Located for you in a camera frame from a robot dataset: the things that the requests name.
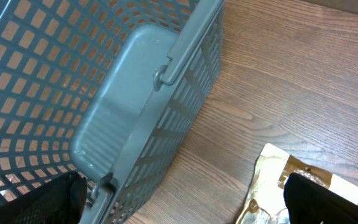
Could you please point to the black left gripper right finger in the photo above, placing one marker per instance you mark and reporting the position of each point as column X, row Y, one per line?
column 309, row 203

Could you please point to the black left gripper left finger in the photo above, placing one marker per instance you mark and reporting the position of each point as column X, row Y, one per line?
column 62, row 200

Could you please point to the brown white snack bag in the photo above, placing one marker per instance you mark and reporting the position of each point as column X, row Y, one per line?
column 265, row 202

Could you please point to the grey plastic basket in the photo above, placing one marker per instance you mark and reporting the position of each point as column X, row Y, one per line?
column 108, row 89

